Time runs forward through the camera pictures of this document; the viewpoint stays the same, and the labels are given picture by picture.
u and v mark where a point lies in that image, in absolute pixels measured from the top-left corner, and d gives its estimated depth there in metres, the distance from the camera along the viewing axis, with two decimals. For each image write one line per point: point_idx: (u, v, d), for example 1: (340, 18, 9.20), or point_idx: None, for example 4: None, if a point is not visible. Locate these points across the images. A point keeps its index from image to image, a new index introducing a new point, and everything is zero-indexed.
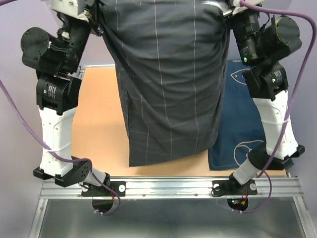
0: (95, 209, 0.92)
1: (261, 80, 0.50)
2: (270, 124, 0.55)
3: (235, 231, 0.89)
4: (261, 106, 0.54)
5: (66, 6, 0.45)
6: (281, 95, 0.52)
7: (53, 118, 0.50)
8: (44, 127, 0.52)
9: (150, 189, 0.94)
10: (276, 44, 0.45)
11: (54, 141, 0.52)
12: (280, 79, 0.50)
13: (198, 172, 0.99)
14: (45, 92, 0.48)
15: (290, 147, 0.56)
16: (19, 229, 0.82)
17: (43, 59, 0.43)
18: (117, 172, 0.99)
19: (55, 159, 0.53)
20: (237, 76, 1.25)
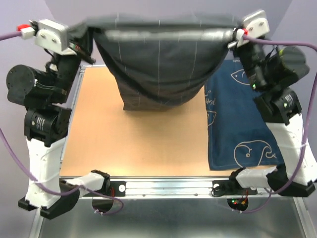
0: (95, 209, 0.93)
1: (272, 106, 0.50)
2: (288, 148, 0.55)
3: (235, 231, 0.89)
4: (276, 131, 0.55)
5: (50, 42, 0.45)
6: (295, 119, 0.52)
7: (41, 149, 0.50)
8: (31, 157, 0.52)
9: (151, 189, 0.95)
10: (283, 72, 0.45)
11: (41, 172, 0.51)
12: (291, 103, 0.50)
13: (198, 172, 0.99)
14: (32, 123, 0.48)
15: (311, 172, 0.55)
16: (19, 230, 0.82)
17: (30, 96, 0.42)
18: (117, 172, 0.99)
19: (41, 192, 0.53)
20: (237, 75, 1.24)
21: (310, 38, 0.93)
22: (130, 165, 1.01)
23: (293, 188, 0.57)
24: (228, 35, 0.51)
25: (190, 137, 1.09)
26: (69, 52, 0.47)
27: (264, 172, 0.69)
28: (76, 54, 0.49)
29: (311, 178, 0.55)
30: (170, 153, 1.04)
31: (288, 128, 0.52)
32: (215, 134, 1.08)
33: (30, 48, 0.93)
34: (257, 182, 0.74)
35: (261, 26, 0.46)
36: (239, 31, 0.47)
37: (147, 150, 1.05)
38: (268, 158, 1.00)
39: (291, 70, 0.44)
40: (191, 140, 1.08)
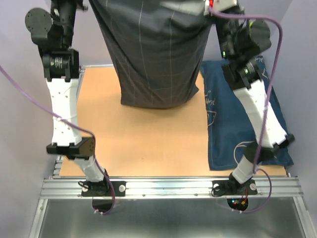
0: (95, 209, 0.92)
1: (236, 73, 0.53)
2: (254, 114, 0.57)
3: (235, 231, 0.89)
4: (242, 99, 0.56)
5: None
6: (256, 85, 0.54)
7: (63, 88, 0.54)
8: (53, 99, 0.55)
9: (151, 189, 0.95)
10: (248, 43, 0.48)
11: (65, 111, 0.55)
12: (252, 72, 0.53)
13: (198, 172, 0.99)
14: (52, 64, 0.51)
15: (276, 134, 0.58)
16: (19, 230, 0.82)
17: (49, 35, 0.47)
18: (117, 172, 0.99)
19: (69, 129, 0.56)
20: None
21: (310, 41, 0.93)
22: (131, 165, 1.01)
23: (263, 152, 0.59)
24: (198, 11, 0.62)
25: (191, 130, 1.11)
26: None
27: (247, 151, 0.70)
28: None
29: (276, 141, 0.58)
30: (169, 154, 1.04)
31: (249, 94, 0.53)
32: (216, 134, 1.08)
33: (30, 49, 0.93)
34: (246, 168, 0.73)
35: None
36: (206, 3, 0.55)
37: (150, 134, 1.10)
38: (269, 158, 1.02)
39: (252, 42, 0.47)
40: (192, 135, 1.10)
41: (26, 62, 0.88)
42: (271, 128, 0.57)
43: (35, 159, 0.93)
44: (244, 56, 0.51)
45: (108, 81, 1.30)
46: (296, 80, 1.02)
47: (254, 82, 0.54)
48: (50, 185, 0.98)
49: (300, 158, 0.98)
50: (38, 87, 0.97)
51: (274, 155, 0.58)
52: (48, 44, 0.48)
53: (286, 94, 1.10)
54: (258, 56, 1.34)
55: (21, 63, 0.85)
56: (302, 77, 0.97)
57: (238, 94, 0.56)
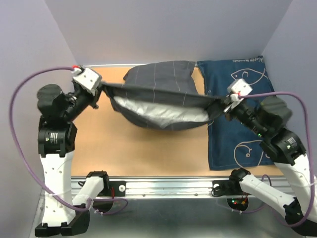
0: (95, 209, 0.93)
1: (275, 148, 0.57)
2: (297, 188, 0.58)
3: (235, 232, 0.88)
4: (284, 171, 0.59)
5: (86, 81, 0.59)
6: (299, 160, 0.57)
7: (57, 163, 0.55)
8: (46, 175, 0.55)
9: (149, 188, 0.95)
10: (271, 116, 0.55)
11: (58, 186, 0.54)
12: (294, 147, 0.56)
13: (198, 172, 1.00)
14: (47, 139, 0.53)
15: None
16: (19, 230, 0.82)
17: (55, 102, 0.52)
18: (118, 171, 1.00)
19: (60, 207, 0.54)
20: (237, 76, 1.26)
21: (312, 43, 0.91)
22: (131, 165, 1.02)
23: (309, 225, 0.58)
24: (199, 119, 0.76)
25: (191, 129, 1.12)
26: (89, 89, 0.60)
27: (281, 200, 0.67)
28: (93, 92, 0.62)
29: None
30: (169, 154, 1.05)
31: (293, 169, 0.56)
32: (216, 134, 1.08)
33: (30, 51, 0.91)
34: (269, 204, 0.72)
35: (244, 87, 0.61)
36: (234, 95, 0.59)
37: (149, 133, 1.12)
38: (268, 158, 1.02)
39: (278, 118, 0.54)
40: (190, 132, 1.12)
41: (27, 62, 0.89)
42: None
43: (34, 159, 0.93)
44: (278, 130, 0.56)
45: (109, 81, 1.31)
46: (296, 80, 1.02)
47: (297, 156, 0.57)
48: None
49: None
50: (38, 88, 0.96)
51: None
52: (50, 112, 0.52)
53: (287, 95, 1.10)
54: (258, 56, 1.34)
55: (23, 63, 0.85)
56: (303, 77, 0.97)
57: (282, 168, 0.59)
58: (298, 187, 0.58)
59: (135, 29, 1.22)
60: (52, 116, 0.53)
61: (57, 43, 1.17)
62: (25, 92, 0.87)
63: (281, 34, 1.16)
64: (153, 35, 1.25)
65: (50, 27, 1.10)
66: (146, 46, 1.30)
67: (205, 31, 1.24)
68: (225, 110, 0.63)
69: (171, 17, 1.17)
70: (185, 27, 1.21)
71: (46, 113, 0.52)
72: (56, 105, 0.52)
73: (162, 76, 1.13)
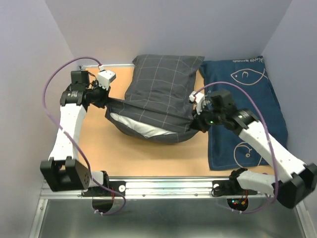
0: (95, 209, 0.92)
1: (232, 121, 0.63)
2: (263, 151, 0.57)
3: (235, 231, 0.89)
4: (250, 143, 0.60)
5: (106, 74, 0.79)
6: (253, 125, 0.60)
7: (74, 110, 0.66)
8: (63, 119, 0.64)
9: (151, 189, 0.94)
10: (216, 99, 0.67)
11: (70, 127, 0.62)
12: (245, 116, 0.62)
13: (198, 172, 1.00)
14: (69, 93, 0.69)
15: (293, 165, 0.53)
16: (20, 231, 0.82)
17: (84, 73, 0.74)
18: (118, 171, 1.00)
19: (69, 144, 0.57)
20: (237, 76, 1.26)
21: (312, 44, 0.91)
22: (131, 164, 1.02)
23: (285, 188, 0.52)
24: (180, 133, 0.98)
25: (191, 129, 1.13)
26: (106, 84, 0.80)
27: (270, 180, 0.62)
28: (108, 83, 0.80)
29: (295, 171, 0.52)
30: (169, 154, 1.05)
31: (247, 132, 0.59)
32: (216, 135, 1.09)
33: (30, 52, 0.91)
34: (261, 189, 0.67)
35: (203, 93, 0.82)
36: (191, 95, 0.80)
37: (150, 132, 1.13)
38: None
39: (216, 94, 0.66)
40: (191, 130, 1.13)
41: (28, 63, 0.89)
42: (285, 161, 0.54)
43: (35, 160, 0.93)
44: (226, 106, 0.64)
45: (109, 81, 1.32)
46: (296, 81, 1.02)
47: (250, 123, 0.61)
48: None
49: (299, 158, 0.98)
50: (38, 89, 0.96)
51: (299, 187, 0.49)
52: None
53: (287, 95, 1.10)
54: (258, 56, 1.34)
55: (23, 64, 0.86)
56: (302, 77, 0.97)
57: (243, 137, 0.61)
58: (261, 149, 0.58)
59: (135, 29, 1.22)
60: (79, 82, 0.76)
61: (58, 44, 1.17)
62: (26, 93, 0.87)
63: (281, 34, 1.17)
64: (153, 35, 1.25)
65: (50, 28, 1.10)
66: (146, 46, 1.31)
67: (205, 31, 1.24)
68: (197, 105, 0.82)
69: (171, 18, 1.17)
70: (185, 27, 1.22)
71: (75, 78, 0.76)
72: (85, 76, 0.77)
73: (161, 80, 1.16)
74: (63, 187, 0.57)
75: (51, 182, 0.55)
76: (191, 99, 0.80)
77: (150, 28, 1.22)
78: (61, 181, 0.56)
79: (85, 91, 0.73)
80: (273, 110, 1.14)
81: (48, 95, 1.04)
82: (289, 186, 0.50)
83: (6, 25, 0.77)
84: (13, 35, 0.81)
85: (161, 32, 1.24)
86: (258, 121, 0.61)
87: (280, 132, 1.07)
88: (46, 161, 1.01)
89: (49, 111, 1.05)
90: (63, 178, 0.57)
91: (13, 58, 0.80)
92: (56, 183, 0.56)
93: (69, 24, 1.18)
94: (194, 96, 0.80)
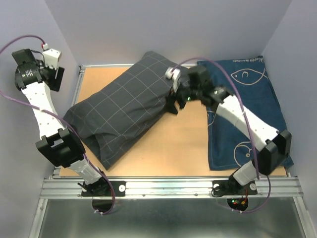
0: (95, 209, 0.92)
1: (209, 97, 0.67)
2: (240, 124, 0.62)
3: (235, 231, 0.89)
4: (228, 116, 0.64)
5: (53, 52, 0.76)
6: (228, 100, 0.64)
7: (40, 89, 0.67)
8: (32, 100, 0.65)
9: (151, 188, 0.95)
10: (195, 76, 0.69)
11: (43, 103, 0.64)
12: (221, 92, 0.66)
13: (198, 171, 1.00)
14: (24, 74, 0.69)
15: (266, 133, 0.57)
16: (20, 231, 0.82)
17: (26, 52, 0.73)
18: (118, 171, 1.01)
19: (53, 119, 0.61)
20: (237, 76, 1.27)
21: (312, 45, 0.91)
22: (131, 164, 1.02)
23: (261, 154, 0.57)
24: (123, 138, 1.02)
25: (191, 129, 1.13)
26: (55, 60, 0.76)
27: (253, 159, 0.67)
28: (56, 59, 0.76)
29: (268, 138, 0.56)
30: (169, 154, 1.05)
31: (223, 106, 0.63)
32: (215, 135, 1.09)
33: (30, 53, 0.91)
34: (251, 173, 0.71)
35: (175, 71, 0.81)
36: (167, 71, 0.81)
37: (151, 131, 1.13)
38: None
39: (194, 71, 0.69)
40: (192, 130, 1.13)
41: None
42: (259, 130, 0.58)
43: (35, 160, 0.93)
44: (202, 83, 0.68)
45: (108, 80, 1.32)
46: (296, 82, 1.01)
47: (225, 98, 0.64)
48: (50, 185, 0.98)
49: (299, 158, 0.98)
50: None
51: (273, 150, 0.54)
52: (25, 57, 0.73)
53: (287, 95, 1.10)
54: (258, 56, 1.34)
55: None
56: (302, 77, 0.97)
57: (220, 111, 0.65)
58: (236, 121, 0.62)
59: (136, 30, 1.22)
60: (26, 62, 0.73)
61: (57, 44, 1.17)
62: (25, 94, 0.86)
63: (281, 34, 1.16)
64: (153, 35, 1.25)
65: (50, 29, 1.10)
66: (145, 46, 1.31)
67: (204, 31, 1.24)
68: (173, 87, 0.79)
69: (171, 18, 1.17)
70: (185, 27, 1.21)
71: (21, 58, 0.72)
72: (29, 54, 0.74)
73: (138, 80, 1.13)
74: (65, 158, 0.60)
75: (51, 157, 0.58)
76: (169, 76, 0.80)
77: (151, 28, 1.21)
78: (60, 152, 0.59)
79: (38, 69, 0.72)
80: (273, 110, 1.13)
81: None
82: (265, 154, 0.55)
83: (5, 26, 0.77)
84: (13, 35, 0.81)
85: (161, 32, 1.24)
86: (233, 96, 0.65)
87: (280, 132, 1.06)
88: (46, 162, 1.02)
89: None
90: (62, 149, 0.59)
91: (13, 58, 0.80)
92: (56, 155, 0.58)
93: (69, 24, 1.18)
94: (169, 72, 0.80)
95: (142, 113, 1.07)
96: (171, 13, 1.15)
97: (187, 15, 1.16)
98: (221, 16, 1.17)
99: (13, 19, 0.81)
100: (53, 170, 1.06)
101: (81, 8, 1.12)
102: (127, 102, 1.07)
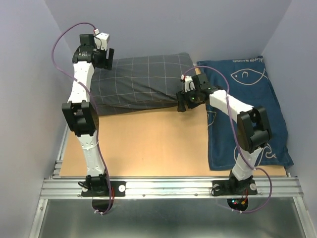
0: (95, 209, 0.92)
1: (204, 93, 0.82)
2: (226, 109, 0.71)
3: (235, 231, 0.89)
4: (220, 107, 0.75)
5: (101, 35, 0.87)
6: (217, 92, 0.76)
7: (85, 66, 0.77)
8: (77, 73, 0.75)
9: (151, 188, 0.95)
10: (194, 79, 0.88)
11: (82, 79, 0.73)
12: (215, 89, 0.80)
13: (198, 172, 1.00)
14: (79, 54, 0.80)
15: (242, 106, 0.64)
16: (20, 231, 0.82)
17: (88, 37, 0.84)
18: (121, 172, 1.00)
19: (83, 92, 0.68)
20: (237, 76, 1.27)
21: (312, 46, 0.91)
22: (136, 166, 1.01)
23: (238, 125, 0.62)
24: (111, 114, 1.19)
25: (191, 129, 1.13)
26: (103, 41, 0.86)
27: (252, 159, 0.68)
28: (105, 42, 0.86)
29: (242, 110, 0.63)
30: (170, 154, 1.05)
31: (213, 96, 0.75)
32: (215, 135, 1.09)
33: (30, 53, 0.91)
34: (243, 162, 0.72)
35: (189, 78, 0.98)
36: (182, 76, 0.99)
37: (151, 129, 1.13)
38: (268, 158, 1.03)
39: (194, 76, 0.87)
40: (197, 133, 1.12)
41: (27, 64, 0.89)
42: (237, 106, 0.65)
43: (35, 160, 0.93)
44: (200, 84, 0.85)
45: None
46: (296, 83, 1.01)
47: (215, 91, 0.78)
48: (50, 185, 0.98)
49: (299, 158, 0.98)
50: (38, 89, 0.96)
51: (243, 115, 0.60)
52: (86, 41, 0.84)
53: (287, 95, 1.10)
54: (258, 56, 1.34)
55: (23, 64, 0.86)
56: (302, 78, 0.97)
57: (214, 103, 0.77)
58: (222, 105, 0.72)
59: (135, 30, 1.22)
60: (86, 44, 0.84)
61: (57, 44, 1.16)
62: (25, 95, 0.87)
63: (281, 35, 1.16)
64: (153, 35, 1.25)
65: (50, 30, 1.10)
66: (145, 46, 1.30)
67: (204, 32, 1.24)
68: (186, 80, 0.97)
69: (170, 19, 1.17)
70: (184, 27, 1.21)
71: (83, 41, 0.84)
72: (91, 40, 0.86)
73: (147, 67, 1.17)
74: (79, 127, 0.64)
75: (67, 120, 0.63)
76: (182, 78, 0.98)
77: (150, 28, 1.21)
78: (77, 121, 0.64)
79: (93, 52, 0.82)
80: (273, 111, 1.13)
81: (48, 95, 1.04)
82: (239, 123, 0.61)
83: (5, 26, 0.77)
84: (13, 36, 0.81)
85: (160, 33, 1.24)
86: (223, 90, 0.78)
87: (280, 132, 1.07)
88: (46, 162, 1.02)
89: (49, 113, 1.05)
90: (79, 119, 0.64)
91: (13, 58, 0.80)
92: (73, 122, 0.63)
93: (68, 25, 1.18)
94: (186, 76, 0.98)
95: (129, 93, 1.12)
96: (171, 14, 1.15)
97: (186, 16, 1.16)
98: (220, 17, 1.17)
99: (12, 20, 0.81)
100: (53, 170, 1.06)
101: (81, 9, 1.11)
102: (129, 96, 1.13)
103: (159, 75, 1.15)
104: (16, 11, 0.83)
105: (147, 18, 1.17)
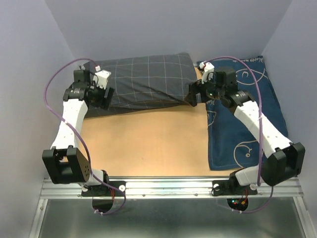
0: (95, 209, 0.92)
1: (230, 99, 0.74)
2: (255, 131, 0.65)
3: (235, 232, 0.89)
4: (246, 121, 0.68)
5: (102, 74, 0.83)
6: (247, 104, 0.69)
7: (77, 105, 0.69)
8: (65, 112, 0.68)
9: (150, 189, 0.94)
10: (220, 75, 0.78)
11: (72, 119, 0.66)
12: (243, 96, 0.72)
13: (198, 172, 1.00)
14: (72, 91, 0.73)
15: (278, 141, 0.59)
16: (20, 231, 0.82)
17: (84, 73, 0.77)
18: (122, 172, 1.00)
19: (71, 135, 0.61)
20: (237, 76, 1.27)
21: (312, 46, 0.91)
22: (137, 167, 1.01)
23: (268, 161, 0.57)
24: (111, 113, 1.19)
25: (192, 128, 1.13)
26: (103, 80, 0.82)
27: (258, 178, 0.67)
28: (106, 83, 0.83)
29: (279, 146, 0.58)
30: (170, 154, 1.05)
31: (241, 109, 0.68)
32: (215, 135, 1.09)
33: (30, 53, 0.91)
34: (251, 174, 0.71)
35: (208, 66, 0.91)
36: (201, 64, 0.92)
37: (152, 129, 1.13)
38: None
39: (222, 72, 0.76)
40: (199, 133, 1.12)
41: (27, 64, 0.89)
42: (271, 136, 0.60)
43: (35, 160, 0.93)
44: (228, 84, 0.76)
45: None
46: (296, 83, 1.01)
47: (245, 102, 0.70)
48: (50, 185, 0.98)
49: None
50: (38, 89, 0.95)
51: (280, 155, 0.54)
52: (79, 77, 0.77)
53: (287, 95, 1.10)
54: (258, 56, 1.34)
55: (24, 64, 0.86)
56: (302, 78, 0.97)
57: (237, 114, 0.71)
58: (251, 125, 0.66)
59: (135, 30, 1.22)
60: (80, 81, 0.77)
61: (57, 44, 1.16)
62: (25, 94, 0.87)
63: (281, 35, 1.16)
64: (153, 36, 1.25)
65: (50, 29, 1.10)
66: (145, 47, 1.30)
67: (204, 32, 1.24)
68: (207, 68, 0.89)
69: (171, 19, 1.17)
70: (184, 27, 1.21)
71: (77, 77, 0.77)
72: (86, 76, 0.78)
73: (147, 67, 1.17)
74: (64, 178, 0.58)
75: (51, 172, 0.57)
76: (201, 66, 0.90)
77: (151, 29, 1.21)
78: (62, 171, 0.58)
79: (88, 89, 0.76)
80: (273, 111, 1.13)
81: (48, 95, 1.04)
82: (270, 159, 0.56)
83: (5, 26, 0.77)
84: (13, 36, 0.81)
85: (160, 33, 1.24)
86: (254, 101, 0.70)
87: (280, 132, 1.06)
88: None
89: (49, 113, 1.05)
90: (64, 169, 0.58)
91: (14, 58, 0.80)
92: (57, 173, 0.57)
93: (68, 25, 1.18)
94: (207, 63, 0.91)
95: (129, 93, 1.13)
96: (171, 14, 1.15)
97: (187, 16, 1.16)
98: (220, 17, 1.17)
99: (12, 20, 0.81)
100: None
101: (81, 9, 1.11)
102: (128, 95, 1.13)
103: (159, 75, 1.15)
104: (16, 11, 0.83)
105: (147, 18, 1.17)
